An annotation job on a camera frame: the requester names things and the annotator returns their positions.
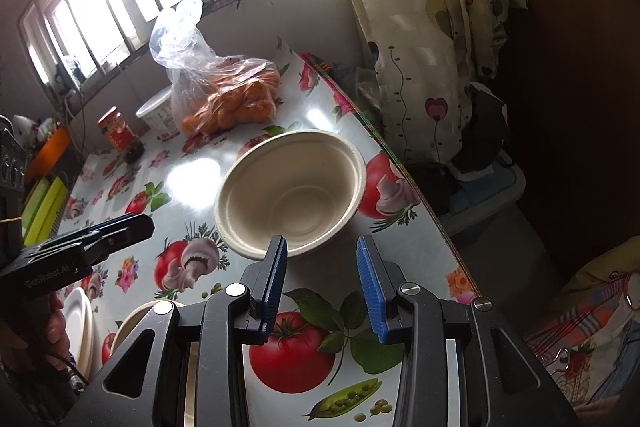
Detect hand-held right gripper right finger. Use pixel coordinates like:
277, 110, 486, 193
356, 235, 581, 427

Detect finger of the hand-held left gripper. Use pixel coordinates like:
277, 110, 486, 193
75, 213, 155, 266
89, 213, 137, 235

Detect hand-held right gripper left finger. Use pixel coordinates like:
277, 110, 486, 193
82, 235, 289, 427

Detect large white foam plate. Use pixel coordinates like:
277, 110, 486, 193
61, 287, 96, 383

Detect large beige paper bowl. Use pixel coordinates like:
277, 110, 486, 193
109, 299, 201, 427

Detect medium beige paper bowl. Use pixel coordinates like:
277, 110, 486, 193
214, 130, 367, 260

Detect person's left forearm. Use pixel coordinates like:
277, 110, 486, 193
0, 347, 88, 427

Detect person's left hand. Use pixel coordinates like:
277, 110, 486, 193
45, 294, 68, 350

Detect lime green flat box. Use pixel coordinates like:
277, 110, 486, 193
30, 177, 69, 245

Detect pale green flat box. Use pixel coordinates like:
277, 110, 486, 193
22, 179, 48, 228

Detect red lid sauce jar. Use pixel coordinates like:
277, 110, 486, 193
97, 107, 146, 164

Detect orange plastic basin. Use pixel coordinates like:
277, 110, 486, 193
25, 127, 71, 180

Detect white plastic tub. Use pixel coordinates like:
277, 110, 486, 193
136, 88, 182, 138

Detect white plastic bags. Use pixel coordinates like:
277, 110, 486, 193
12, 114, 58, 142

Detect grey plastic bin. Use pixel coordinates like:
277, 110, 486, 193
440, 157, 526, 238

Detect clear bag of oranges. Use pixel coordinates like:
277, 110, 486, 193
149, 0, 281, 136

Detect dark cloth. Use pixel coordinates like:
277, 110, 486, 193
452, 84, 516, 180

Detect printed blanket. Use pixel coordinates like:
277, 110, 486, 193
520, 237, 640, 427

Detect heart print curtain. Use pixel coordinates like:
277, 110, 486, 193
320, 0, 528, 165

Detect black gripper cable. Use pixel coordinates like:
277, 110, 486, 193
42, 342, 93, 395

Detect metal wire hook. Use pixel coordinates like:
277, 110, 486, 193
547, 347, 573, 378

